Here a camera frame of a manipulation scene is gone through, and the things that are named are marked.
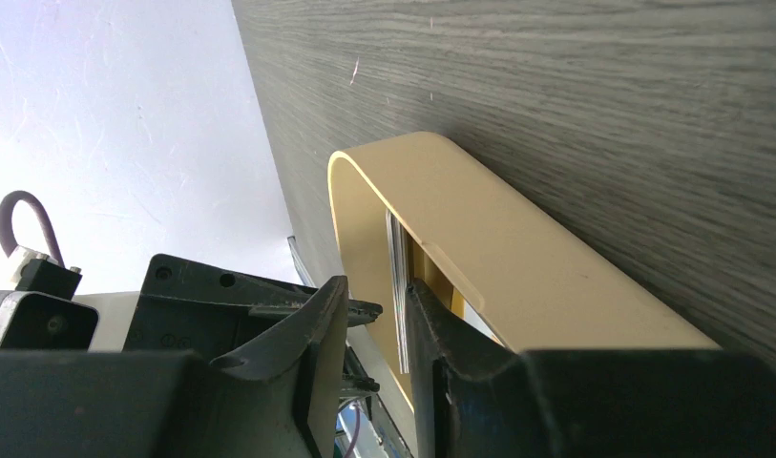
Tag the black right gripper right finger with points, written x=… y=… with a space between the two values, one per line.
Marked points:
x=473 y=397

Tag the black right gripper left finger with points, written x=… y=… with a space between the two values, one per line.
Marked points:
x=275 y=396

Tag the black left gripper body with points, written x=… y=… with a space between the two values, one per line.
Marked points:
x=201 y=330

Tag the cream oval tray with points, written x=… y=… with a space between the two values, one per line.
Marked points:
x=534 y=283

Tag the white cards in tray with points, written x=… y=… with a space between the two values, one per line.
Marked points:
x=400 y=273

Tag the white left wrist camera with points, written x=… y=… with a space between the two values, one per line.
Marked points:
x=38 y=312

